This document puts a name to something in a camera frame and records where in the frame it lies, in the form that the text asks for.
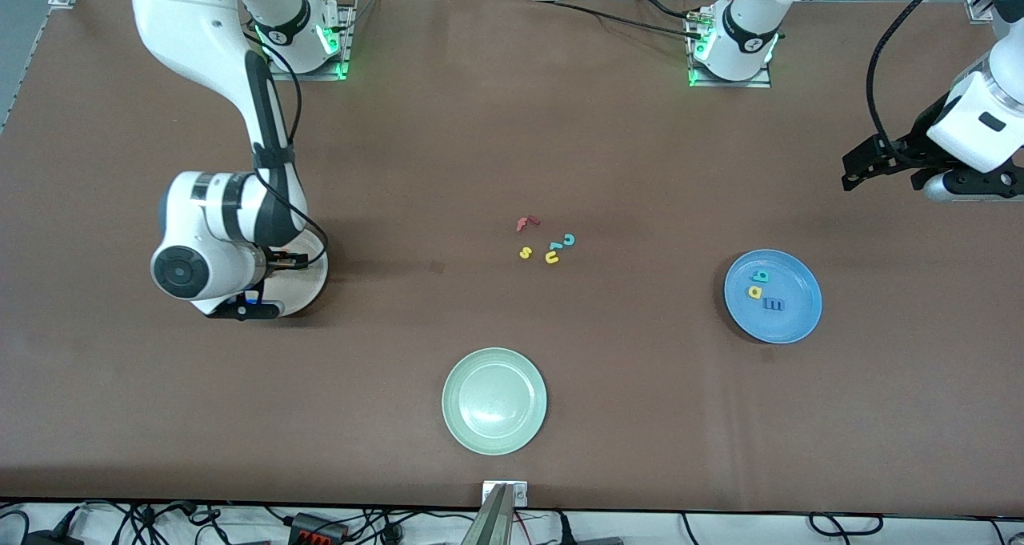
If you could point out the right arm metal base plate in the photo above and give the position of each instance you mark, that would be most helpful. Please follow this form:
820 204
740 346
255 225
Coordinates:
344 61

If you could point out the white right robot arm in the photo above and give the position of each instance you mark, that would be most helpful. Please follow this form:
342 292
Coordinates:
192 33

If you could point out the teal foam letter q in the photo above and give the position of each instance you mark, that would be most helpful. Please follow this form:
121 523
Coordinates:
762 276

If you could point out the grey aluminium mount bar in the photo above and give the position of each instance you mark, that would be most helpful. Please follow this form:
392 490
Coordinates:
490 525

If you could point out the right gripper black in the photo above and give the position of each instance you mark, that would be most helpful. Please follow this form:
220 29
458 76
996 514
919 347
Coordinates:
280 261

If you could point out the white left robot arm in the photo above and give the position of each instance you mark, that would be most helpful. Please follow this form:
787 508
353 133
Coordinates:
744 41

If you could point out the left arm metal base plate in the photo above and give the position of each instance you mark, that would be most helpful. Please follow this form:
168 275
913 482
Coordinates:
764 83

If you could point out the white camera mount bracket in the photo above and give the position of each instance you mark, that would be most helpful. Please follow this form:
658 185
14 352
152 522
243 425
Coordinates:
520 495

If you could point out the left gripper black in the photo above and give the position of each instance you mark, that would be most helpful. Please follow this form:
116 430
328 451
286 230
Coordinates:
917 146

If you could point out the pale green plate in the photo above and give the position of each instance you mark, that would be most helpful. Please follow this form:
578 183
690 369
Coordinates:
494 401

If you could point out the beige brown plate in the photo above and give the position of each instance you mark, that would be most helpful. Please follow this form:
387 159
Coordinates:
308 287

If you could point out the blue plate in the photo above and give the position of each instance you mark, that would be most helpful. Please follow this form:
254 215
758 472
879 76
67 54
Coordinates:
788 325

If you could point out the blue foam letter E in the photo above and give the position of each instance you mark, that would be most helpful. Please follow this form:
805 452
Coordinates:
774 304

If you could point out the black orange connector box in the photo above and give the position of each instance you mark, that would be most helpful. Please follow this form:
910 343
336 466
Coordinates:
316 529

